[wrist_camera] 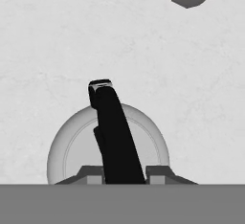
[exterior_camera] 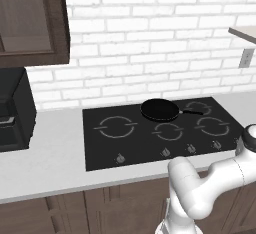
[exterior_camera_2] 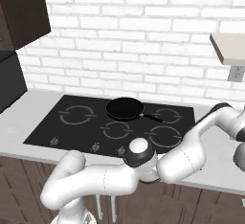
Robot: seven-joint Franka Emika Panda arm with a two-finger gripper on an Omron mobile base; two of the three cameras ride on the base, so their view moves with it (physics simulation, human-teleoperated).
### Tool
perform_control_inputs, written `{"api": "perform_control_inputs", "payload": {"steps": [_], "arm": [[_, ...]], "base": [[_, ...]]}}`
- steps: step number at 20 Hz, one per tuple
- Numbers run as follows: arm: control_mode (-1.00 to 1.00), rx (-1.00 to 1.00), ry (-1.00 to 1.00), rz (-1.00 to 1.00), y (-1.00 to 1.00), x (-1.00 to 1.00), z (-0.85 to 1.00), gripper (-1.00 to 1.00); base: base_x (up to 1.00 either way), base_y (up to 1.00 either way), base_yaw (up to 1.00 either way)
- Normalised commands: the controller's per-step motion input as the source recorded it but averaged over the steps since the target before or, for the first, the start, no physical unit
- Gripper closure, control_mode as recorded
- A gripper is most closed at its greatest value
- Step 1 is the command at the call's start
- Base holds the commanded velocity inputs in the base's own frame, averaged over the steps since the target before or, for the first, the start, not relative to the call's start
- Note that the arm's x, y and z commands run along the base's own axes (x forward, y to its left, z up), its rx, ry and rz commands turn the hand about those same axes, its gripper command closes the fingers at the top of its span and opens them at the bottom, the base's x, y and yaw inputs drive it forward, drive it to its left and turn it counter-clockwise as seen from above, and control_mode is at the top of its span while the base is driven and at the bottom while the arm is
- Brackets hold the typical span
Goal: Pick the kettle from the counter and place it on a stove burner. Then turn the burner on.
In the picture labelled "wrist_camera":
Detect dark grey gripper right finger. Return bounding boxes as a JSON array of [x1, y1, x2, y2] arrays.
[[145, 165, 199, 186]]

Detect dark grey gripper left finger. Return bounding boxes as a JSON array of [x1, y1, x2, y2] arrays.
[[55, 165, 105, 186]]

